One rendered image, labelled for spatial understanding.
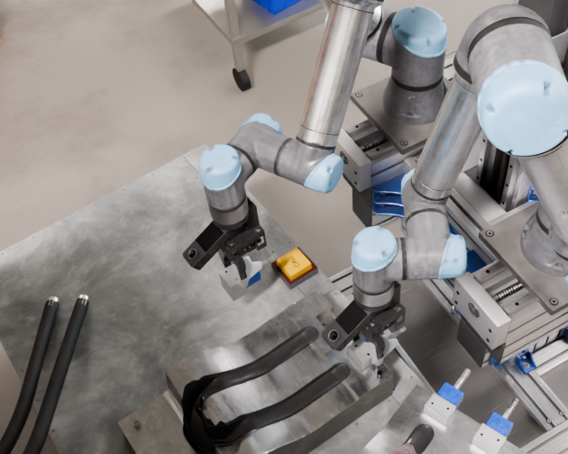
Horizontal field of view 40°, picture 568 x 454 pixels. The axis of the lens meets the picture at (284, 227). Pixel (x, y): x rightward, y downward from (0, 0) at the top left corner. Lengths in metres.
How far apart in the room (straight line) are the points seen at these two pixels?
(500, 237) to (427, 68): 0.40
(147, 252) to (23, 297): 0.31
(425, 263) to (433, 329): 1.13
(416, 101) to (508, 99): 0.77
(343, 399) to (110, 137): 2.12
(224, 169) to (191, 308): 0.52
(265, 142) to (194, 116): 1.99
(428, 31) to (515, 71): 0.68
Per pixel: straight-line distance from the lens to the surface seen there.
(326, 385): 1.60
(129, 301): 1.88
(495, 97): 1.04
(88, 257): 1.98
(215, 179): 1.40
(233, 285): 1.65
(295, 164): 1.42
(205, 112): 3.44
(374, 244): 1.32
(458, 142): 1.29
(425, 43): 1.70
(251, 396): 1.57
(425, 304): 2.50
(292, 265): 1.82
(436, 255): 1.34
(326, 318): 1.70
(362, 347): 1.60
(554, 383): 2.43
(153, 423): 1.64
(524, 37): 1.10
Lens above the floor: 2.31
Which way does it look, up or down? 51 degrees down
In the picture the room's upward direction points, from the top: 7 degrees counter-clockwise
